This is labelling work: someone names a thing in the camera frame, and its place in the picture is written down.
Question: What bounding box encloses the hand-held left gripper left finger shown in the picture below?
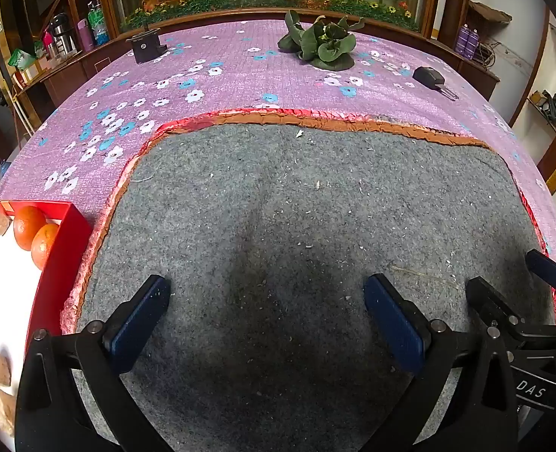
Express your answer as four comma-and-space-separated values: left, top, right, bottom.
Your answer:
15, 274, 172, 452

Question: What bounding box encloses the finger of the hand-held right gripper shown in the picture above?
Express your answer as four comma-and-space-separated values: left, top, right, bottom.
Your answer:
525, 249, 556, 314
465, 276, 528, 337

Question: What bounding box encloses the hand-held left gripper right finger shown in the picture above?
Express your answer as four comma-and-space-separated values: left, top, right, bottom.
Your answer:
363, 273, 519, 452

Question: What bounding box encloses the red shallow tray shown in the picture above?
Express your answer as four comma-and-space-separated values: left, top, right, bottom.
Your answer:
0, 200, 94, 452

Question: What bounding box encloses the orange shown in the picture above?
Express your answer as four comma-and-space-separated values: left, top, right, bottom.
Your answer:
31, 223, 61, 270
13, 205, 47, 251

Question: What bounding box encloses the grey felt mat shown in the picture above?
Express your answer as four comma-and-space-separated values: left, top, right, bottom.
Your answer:
61, 108, 556, 452

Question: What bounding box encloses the small black device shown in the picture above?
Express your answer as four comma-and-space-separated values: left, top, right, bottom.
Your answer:
412, 66, 460, 101

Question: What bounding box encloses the yellow broom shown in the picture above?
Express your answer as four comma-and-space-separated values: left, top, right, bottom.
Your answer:
11, 89, 38, 137

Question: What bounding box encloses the purple floral tablecloth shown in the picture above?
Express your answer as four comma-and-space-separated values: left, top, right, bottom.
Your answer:
0, 19, 556, 269

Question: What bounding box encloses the black stand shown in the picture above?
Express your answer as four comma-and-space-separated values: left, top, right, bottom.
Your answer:
126, 21, 168, 64

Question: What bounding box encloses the green packet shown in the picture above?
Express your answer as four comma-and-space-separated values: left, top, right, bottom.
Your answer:
8, 48, 36, 71

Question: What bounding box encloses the green artificial plant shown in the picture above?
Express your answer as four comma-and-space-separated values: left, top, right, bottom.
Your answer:
278, 9, 366, 71

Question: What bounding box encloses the pink bottle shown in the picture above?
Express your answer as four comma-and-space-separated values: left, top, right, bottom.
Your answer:
77, 19, 95, 52

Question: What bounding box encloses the black steel thermos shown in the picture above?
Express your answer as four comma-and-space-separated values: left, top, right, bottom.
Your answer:
49, 12, 78, 55

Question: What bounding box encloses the green bottle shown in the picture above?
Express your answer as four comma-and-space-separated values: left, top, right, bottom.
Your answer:
87, 1, 110, 47

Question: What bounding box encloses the tangled cable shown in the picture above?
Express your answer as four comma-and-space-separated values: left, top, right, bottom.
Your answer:
476, 40, 500, 69

